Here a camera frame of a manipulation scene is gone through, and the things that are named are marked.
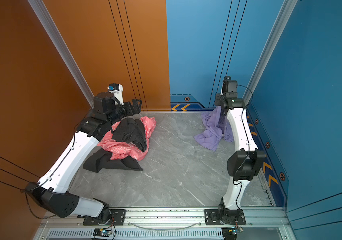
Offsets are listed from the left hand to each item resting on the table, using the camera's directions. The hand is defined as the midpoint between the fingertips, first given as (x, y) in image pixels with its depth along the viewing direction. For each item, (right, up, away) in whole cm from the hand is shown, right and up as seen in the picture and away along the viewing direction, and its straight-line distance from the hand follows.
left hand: (134, 100), depth 71 cm
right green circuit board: (+45, -63, -1) cm, 78 cm away
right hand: (+46, +5, +13) cm, 48 cm away
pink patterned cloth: (-13, -26, +12) cm, 31 cm away
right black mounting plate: (+40, -53, -5) cm, 67 cm away
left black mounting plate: (-9, -58, +3) cm, 59 cm away
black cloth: (-9, -16, +23) cm, 29 cm away
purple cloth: (+47, -13, +28) cm, 56 cm away
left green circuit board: (-15, -63, 0) cm, 65 cm away
